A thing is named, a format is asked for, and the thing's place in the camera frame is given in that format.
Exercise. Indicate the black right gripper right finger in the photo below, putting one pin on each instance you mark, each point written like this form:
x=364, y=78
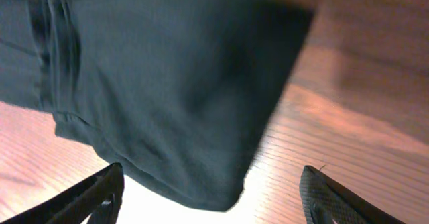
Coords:
x=325, y=201

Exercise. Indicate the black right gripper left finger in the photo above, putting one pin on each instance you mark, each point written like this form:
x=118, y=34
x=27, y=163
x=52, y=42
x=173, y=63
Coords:
x=96, y=199

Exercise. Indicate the black leggings with orange waistband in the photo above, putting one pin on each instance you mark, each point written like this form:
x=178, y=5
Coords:
x=177, y=91

